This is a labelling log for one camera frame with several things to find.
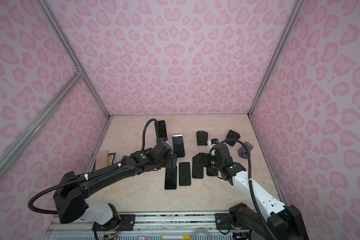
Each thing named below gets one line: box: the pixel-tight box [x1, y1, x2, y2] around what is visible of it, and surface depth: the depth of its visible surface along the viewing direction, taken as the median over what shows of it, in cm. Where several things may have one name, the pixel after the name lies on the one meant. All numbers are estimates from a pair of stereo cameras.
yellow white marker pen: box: [160, 235, 192, 240], surface depth 70 cm
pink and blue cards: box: [92, 150, 116, 172], surface depth 97 cm
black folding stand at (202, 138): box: [196, 130, 208, 146], surface depth 103 cm
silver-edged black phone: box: [172, 134, 185, 158], surface depth 96 cm
